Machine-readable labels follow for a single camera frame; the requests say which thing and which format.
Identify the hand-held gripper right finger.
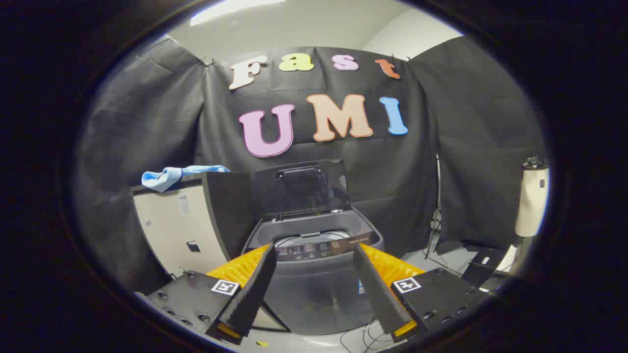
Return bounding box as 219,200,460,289
352,242,496,344

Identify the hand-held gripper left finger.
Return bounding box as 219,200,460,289
135,243,278,346

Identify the grey washing machine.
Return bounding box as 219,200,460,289
243,206,386,336

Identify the light blue cloth garment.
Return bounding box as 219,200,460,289
141,165,230,193

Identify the white cabinet with dark top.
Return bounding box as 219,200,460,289
131,172,290,331

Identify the black box on floor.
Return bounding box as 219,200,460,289
461,245,508,290

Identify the backdrop stand pole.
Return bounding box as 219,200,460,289
424,154,442,260

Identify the black backdrop cloth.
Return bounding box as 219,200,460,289
74,37,548,295

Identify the white cylindrical bag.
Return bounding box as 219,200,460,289
514,156,549,238

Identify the ceiling light panel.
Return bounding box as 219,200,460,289
190,0,285,26

